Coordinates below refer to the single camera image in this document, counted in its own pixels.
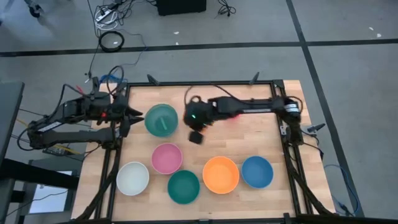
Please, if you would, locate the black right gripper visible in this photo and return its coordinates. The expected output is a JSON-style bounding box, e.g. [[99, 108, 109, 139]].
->
[[183, 100, 216, 145]]

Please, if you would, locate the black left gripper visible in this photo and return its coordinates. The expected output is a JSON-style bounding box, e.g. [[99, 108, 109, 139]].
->
[[111, 94, 145, 138]]

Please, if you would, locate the pink bowl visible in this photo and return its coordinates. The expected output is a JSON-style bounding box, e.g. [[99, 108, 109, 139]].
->
[[150, 142, 183, 175]]

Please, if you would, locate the orange bowl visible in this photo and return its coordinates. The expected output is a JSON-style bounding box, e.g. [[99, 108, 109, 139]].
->
[[202, 156, 240, 195]]

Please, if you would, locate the dark green bowl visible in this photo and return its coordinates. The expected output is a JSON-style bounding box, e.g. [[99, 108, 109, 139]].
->
[[167, 169, 201, 205]]

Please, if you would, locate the white bowl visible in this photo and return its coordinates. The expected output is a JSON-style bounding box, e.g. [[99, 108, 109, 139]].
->
[[116, 161, 150, 197]]

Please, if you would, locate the blue bowl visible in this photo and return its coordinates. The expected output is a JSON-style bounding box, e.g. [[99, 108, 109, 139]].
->
[[241, 156, 274, 189]]

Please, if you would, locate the pale teal bowl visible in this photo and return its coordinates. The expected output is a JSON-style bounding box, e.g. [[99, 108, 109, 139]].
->
[[144, 103, 180, 138]]

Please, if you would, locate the black power strip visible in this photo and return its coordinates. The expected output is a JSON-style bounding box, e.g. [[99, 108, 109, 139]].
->
[[42, 146, 84, 157]]

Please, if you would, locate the white power strip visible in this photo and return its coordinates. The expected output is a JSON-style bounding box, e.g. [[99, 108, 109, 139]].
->
[[95, 9, 118, 22]]

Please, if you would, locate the black stand beam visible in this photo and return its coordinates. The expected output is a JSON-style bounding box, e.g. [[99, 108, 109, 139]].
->
[[0, 158, 80, 190]]

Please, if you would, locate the black box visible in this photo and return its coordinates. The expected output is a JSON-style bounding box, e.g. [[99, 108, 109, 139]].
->
[[155, 0, 208, 17]]

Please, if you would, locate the dark grey desk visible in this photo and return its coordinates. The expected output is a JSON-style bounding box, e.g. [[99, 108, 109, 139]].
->
[[0, 81, 25, 164]]

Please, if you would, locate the black chair caster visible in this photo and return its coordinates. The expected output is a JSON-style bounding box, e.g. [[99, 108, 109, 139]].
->
[[24, 0, 44, 18]]

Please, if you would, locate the black frame bracket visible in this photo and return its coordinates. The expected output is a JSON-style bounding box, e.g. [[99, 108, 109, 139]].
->
[[248, 71, 261, 85], [307, 123, 326, 133], [146, 73, 160, 86]]

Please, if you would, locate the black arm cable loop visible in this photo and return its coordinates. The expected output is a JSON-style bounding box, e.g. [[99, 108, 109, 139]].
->
[[106, 65, 126, 95], [183, 85, 203, 107]]

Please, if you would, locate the short blue cable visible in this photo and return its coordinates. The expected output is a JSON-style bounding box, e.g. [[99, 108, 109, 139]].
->
[[99, 73, 121, 84]]

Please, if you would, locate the black aluminium table frame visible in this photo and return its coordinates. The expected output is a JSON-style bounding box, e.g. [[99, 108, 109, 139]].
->
[[74, 79, 340, 224]]

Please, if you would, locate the thin black floor cable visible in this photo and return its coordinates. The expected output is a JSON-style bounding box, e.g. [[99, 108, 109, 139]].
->
[[85, 0, 101, 78]]

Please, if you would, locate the yellow cable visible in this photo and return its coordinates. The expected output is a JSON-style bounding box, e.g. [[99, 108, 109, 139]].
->
[[17, 118, 82, 156]]

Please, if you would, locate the black ring on floor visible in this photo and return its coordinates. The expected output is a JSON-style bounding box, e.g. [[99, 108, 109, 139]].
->
[[98, 30, 125, 53]]

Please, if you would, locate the white coiled cable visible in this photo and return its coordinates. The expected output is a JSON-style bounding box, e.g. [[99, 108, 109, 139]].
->
[[94, 9, 119, 31]]

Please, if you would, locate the black cable bundle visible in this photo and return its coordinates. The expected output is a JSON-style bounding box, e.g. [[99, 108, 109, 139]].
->
[[216, 0, 237, 17]]

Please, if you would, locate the long blue cable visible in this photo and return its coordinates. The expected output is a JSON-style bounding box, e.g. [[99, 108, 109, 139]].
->
[[323, 164, 361, 216]]

